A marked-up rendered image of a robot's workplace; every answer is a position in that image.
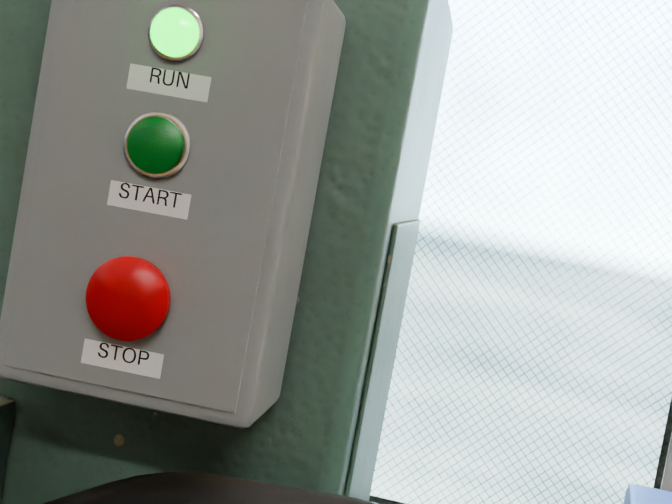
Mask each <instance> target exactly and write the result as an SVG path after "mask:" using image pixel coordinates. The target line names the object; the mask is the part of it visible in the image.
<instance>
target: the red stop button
mask: <svg viewBox="0 0 672 504"><path fill-rule="evenodd" d="M85 298H86V307H87V311H88V314H89V316H90V318H91V320H92V322H93V323H94V325H95V326H96V327H97V328H98V329H99V330H100V331H101V332H102V333H104V334H105V335H107V336H108V337H111V338H113V339H116V340H119V341H135V340H139V339H142V338H144V337H147V336H149V335H151V334H152V333H154V332H155V331H156V330H157V329H158V328H159V327H160V326H161V325H162V324H163V322H164V321H165V319H166V317H167V315H168V312H169V308H170V301H171V298H170V290H169V286H168V283H167V280H166V279H165V277H164V275H163V274H162V272H161V271H160V270H159V269H158V268H157V267H156V266H155V265H154V264H152V263H151V262H149V261H147V260H145V259H143V258H140V257H135V256H122V257H117V258H113V259H111V260H108V261H107V262H105V263H103V264H102V265H101V266H100V267H98V268H97V269H96V271H95V272H94V273H93V275H92V276H91V278H90V280H89V282H88V285H87V289H86V297H85Z"/></svg>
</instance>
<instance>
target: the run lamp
mask: <svg viewBox="0 0 672 504"><path fill-rule="evenodd" d="M204 34H205V32H204V26H203V23H202V20H201V19H200V17H199V16H198V14H197V13H196V12H195V11H193V10H192V9H191V8H189V7H187V6H184V5H180V4H173V5H168V6H165V7H163V8H162V9H160V10H159V11H158V12H156V13H155V15H154V16H153V17H152V19H151V21H150V24H149V28H148V39H149V42H150V45H151V47H152V49H153V50H154V52H155V53H156V54H157V55H159V56H160V57H161V58H163V59H165V60H167V61H171V62H183V61H186V60H188V59H190V58H192V57H193V56H194V55H195V54H197V52H198V51H199V50H200V48H201V46H202V44H203V41H204Z"/></svg>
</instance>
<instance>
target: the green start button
mask: <svg viewBox="0 0 672 504"><path fill-rule="evenodd" d="M124 152H125V156H126V159H127V161H128V163H129V164H130V166H131V167H132V168H133V169H134V170H135V171H136V172H137V173H138V174H140V175H142V176H144V177H146V178H150V179H166V178H169V177H172V176H173V175H175V174H177V173H178V172H179V171H180V170H181V169H182V168H183V167H184V166H185V164H186V163H187V160H188V158H189V155H190V152H191V141H190V136H189V133H188V131H187V129H186V127H185V125H184V124H183V123H182V122H181V121H180V120H179V119H178V118H176V117H175V116H173V115H171V114H168V113H165V112H158V111H154V112H148V113H145V114H143V115H141V116H139V117H138V118H137V119H136V120H134V121H133V122H132V124H131V125H130V126H129V128H128V130H127V132H126V135H125V139H124Z"/></svg>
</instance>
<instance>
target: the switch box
mask: <svg viewBox="0 0 672 504"><path fill-rule="evenodd" d="M173 4H180V5H184V6H187V7H189V8H191V9H192V10H193V11H195V12H196V13H197V14H198V16H199V17H200V19H201V20H202V23H203V26H204V32H205V34H204V41H203V44H202V46H201V48H200V50H199V51H198V52H197V54H195V55H194V56H193V57H192V58H190V59H188V60H186V61H183V62H171V61H167V60H165V59H163V58H161V57H160V56H159V55H157V54H156V53H155V52H154V50H153V49H152V47H151V45H150V42H149V39H148V28H149V24H150V21H151V19H152V17H153V16H154V15H155V13H156V12H158V11H159V10H160V9H162V8H163V7H165V6H168V5H173ZM345 27H346V20H345V16H344V14H343V13H342V12H341V10H340V9H339V8H338V6H337V5H336V4H335V2H334V1H333V0H52V1H51V8H50V14H49V20H48V26H47V33H46V39H45V45H44V51H43V57H42V64H41V70H40V76H39V82H38V88H37V95H36V101H35V107H34V113H33V120H32V126H31V132H30V138H29V144H28V151H27V157H26V163H25V169H24V175H23V182H22V188H21V194H20V200H19V207H18V213H17V219H16V225H15V231H14V238H13V244H12V250H11V256H10V262H9V269H8V275H7V281H6V287H5V293H4V300H3V306H2V312H1V318H0V378H2V379H7V380H11V381H16V382H21V383H26V384H30V385H35V386H40V387H45V388H49V389H54V390H59V391H64V392H68V393H73V394H78V395H83V396H87V397H92V398H97V399H102V400H106V401H111V402H116V403H121V404H125V405H130V406H135V407H140V408H145V409H149V410H154V411H159V412H164V413H168V414H173V415H178V416H183V417H187V418H192V419H197V420H202V421H206V422H211V423H216V424H221V425H225V426H230V427H235V428H240V429H242V428H247V427H250V426H251V425H252V424H253V423H254V422H255V421H256V420H257V419H258V418H259V417H260V416H261V415H263V414H264V413H265V412H266V411H267V410H268V409H269V408H270V407H271V406H272V405H273V404H274V403H275V402H276V401H277V400H278V398H279V396H280V392H281V386H282V381H283V375H284V370H285V364H286V358H287V353H288V347H289V341H290V336H291V330H292V325H293V319H294V313H295V308H296V302H297V297H298V291H299V285H300V280H301V274H302V268H303V263H304V257H305V252H306V246H307V240H308V235H309V229H310V224H311V218H312V212H313V207H314V201H315V195H316V190H317V184H318V179H319V173H320V167H321V162H322V156H323V150H324V145H325V139H326V134H327V128H328V122H329V117H330V111H331V106H332V100H333V94H334V89H335V83H336V77H337V72H338V66H339V61H340V55H341V49H342V44H343V38H344V32H345ZM130 63H131V64H137V65H143V66H149V67H155V68H161V69H166V70H172V71H178V72H184V73H190V74H196V75H202V76H207V77H212V78H211V84H210V89H209V95H208V101H207V102H201V101H196V100H190V99H184V98H178V97H173V96H167V95H161V94H155V93H150V92H144V91H138V90H132V89H127V88H126V87H127V81H128V75H129V69H130ZM154 111H158V112H165V113H168V114H171V115H173V116H175V117H176V118H178V119H179V120H180V121H181V122H182V123H183V124H184V125H185V127H186V129H187V131H188V133H189V136H190V141H191V152H190V155H189V158H188V160H187V163H186V164H185V166H184V167H183V168H182V169H181V170H180V171H179V172H178V173H177V174H175V175H173V176H172V177H169V178H166V179H150V178H146V177H144V176H142V175H140V174H138V173H137V172H136V171H135V170H134V169H133V168H132V167H131V166H130V164H129V163H128V161H127V159H126V156H125V152H124V139H125V135H126V132H127V130H128V128H129V126H130V125H131V124H132V122H133V121H134V120H136V119H137V118H138V117H139V116H141V115H143V114H145V113H148V112H154ZM111 180H114V181H120V182H125V183H131V184H136V185H141V186H147V187H152V188H158V189H163V190H168V191H174V192H179V193H185V194H190V195H191V201H190V206H189V212H188V218H187V220H186V219H181V218H175V217H170V216H165V215H159V214H154V213H149V212H143V211H138V210H133V209H127V208H122V207H117V206H111V205H107V201H108V195H109V189H110V183H111ZM122 256H135V257H140V258H143V259H145V260H147V261H149V262H151V263H152V264H154V265H155V266H156V267H157V268H158V269H159V270H160V271H161V272H162V274H163V275H164V277H165V279H166V280H167V283H168V286H169V290H170V298H171V301H170V308H169V312H168V315H167V317H166V319H165V321H164V322H163V324H162V325H161V326H160V327H159V328H158V329H157V330H156V331H155V332H154V333H152V334H151V335H149V336H147V337H144V338H142V339H139V340H135V341H119V340H116V339H113V338H111V337H108V336H107V335H105V334H104V333H102V332H101V331H100V330H99V329H98V328H97V327H96V326H95V325H94V323H93V322H92V320H91V318H90V316H89V314H88V311H87V307H86V298H85V297H86V289H87V285H88V282H89V280H90V278H91V276H92V275H93V273H94V272H95V271H96V269H97V268H98V267H100V266H101V265H102V264H103V263H105V262H107V261H108V260H111V259H113V258H117V257H122ZM85 338H86V339H91V340H95V341H100V342H105V343H110V344H115V345H120V346H125V347H130V348H135V349H140V350H145V351H149V352H154V353H159V354H164V359H163V365H162V370H161V376H160V379H157V378H153V377H148V376H143V375H138V374H133V373H128V372H124V371H119V370H114V369H109V368H104V367H99V366H94V365H90V364H85V363H81V358H82V352H83V346H84V340H85Z"/></svg>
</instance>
